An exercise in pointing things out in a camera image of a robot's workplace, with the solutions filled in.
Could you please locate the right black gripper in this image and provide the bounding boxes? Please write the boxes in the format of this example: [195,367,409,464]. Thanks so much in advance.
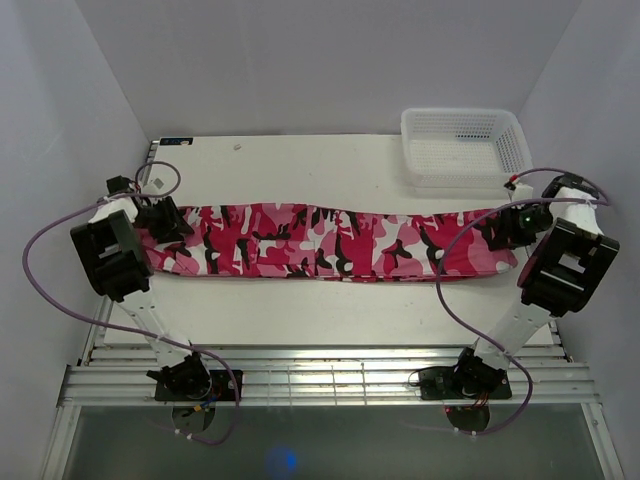
[490,203,555,251]

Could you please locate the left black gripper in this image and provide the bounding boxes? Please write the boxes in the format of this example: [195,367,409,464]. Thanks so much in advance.
[132,195,194,244]

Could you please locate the pink camouflage trousers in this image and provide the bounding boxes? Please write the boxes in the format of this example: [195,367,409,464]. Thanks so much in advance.
[140,203,518,282]

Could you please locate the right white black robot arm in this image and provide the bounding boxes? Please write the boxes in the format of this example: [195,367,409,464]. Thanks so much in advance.
[450,172,620,397]

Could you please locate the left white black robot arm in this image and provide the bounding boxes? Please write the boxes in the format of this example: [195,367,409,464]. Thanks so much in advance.
[70,176,213,400]

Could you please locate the small label sticker on table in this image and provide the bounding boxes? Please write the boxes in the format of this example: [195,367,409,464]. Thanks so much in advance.
[159,137,193,146]

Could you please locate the white plastic mesh basket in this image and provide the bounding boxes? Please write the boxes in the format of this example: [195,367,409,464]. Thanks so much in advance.
[400,108,532,190]

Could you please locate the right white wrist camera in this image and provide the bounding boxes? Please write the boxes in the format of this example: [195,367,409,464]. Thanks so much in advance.
[504,179,534,202]

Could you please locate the aluminium frame rail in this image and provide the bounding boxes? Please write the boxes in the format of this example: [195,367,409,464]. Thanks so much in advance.
[58,346,599,407]

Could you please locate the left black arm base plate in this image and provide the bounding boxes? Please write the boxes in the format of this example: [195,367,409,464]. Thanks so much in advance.
[147,369,244,403]

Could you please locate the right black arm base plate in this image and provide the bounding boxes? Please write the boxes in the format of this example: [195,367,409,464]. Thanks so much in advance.
[418,367,512,400]

